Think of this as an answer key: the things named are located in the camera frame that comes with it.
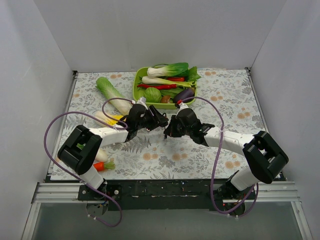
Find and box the purple eggplant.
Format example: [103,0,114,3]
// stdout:
[172,87,196,103]

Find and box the bok choy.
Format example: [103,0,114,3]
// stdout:
[146,62,189,78]

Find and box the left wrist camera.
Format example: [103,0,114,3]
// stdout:
[136,96,148,109]

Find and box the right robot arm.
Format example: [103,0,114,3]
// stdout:
[164,108,289,199]

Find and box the green leafy lettuce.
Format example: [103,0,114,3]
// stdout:
[185,66,201,82]

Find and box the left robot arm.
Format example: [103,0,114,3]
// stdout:
[57,103,169,200]

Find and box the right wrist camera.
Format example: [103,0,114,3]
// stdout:
[175,100,189,111]

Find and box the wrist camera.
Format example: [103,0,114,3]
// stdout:
[136,96,148,109]
[175,100,189,111]

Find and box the round green cabbage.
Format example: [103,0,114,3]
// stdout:
[143,87,162,103]

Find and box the red chili pepper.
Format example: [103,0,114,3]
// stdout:
[137,83,177,90]

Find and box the yellow white baby cabbage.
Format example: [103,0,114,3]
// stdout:
[94,111,123,126]

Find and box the long green napa cabbage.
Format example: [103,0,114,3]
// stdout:
[96,77,132,115]

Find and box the orange carrot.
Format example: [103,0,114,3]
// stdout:
[93,161,116,172]

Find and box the white radish with leaves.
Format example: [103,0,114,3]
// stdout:
[95,148,108,163]

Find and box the white celery stalk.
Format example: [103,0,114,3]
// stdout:
[140,76,196,88]

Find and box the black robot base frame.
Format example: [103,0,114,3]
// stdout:
[77,179,250,211]

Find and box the green plastic basket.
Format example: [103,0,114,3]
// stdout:
[133,67,197,110]

